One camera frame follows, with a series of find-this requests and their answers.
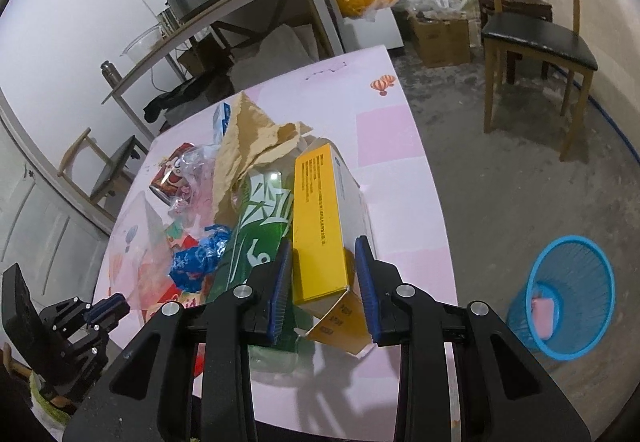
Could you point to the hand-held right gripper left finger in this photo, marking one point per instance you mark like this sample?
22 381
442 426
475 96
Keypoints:
279 294

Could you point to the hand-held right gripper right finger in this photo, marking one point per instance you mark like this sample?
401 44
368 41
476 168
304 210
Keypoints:
367 294

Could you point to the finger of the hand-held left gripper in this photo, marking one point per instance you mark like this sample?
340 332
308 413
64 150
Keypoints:
82 349
107 306

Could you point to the yellow and white carton box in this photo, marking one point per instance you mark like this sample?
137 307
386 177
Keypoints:
317 232

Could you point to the green plastic bottle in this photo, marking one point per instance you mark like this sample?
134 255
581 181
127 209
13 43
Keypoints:
260 217

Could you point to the blue wrapper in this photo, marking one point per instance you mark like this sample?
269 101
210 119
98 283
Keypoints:
192 262

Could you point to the red drink can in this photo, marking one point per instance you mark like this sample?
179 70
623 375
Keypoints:
167 177

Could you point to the clear plastic bag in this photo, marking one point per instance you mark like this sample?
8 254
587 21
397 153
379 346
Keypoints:
202 162

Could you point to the torn brown paper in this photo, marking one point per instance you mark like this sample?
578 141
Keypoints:
250 142

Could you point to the blue and white toothpaste box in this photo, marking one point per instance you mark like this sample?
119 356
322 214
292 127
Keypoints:
221 122

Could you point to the blue mesh wastebasket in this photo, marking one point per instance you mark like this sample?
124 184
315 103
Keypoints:
575 272

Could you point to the green fluffy cloth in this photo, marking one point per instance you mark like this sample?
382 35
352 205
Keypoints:
45 402

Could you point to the wooden chair with black seat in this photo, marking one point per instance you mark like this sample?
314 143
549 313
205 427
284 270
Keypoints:
540 42
112 167

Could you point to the pink packet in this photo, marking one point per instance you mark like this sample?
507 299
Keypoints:
544 317

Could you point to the black cloth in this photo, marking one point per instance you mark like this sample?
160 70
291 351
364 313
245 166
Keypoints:
190 92

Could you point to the metal thermos bottle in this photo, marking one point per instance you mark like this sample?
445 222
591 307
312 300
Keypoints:
109 74

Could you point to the small brown cardboard box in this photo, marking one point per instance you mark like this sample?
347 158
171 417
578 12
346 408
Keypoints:
197 57

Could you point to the white cabinet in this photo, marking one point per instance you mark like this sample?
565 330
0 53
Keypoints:
370 34

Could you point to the large cardboard box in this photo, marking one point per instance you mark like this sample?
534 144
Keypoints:
440 42

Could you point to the clear plastic bowl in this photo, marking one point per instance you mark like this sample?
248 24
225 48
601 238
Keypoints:
140 44

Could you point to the dark wooden stool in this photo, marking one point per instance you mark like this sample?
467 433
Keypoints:
515 2

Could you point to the white mattress with blue edging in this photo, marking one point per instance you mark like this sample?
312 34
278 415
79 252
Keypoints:
600 22

